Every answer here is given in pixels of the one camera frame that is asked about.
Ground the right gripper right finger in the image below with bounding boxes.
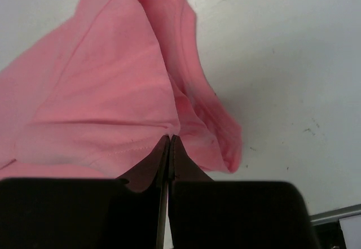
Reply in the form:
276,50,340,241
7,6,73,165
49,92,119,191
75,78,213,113
168,136,213,181

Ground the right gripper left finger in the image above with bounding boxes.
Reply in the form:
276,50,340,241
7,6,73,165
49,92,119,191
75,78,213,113
116,136,170,193

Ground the pink t shirt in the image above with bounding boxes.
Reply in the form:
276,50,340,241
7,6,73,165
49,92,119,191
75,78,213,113
1,0,241,178

